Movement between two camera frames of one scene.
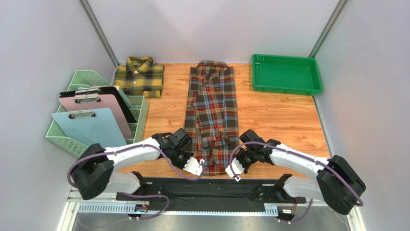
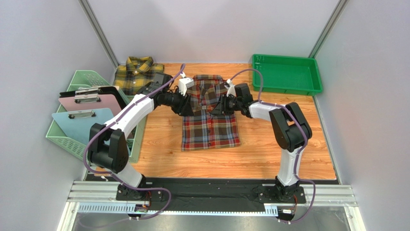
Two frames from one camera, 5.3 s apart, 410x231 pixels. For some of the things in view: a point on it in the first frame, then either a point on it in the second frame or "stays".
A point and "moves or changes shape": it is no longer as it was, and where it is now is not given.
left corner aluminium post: x=99 y=32 stays
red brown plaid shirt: x=211 y=132 moves or changes shape
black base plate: x=225 y=194 stays
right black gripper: x=250 y=156 -> x=221 y=105
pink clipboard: x=77 y=102 stays
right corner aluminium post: x=328 y=27 stays
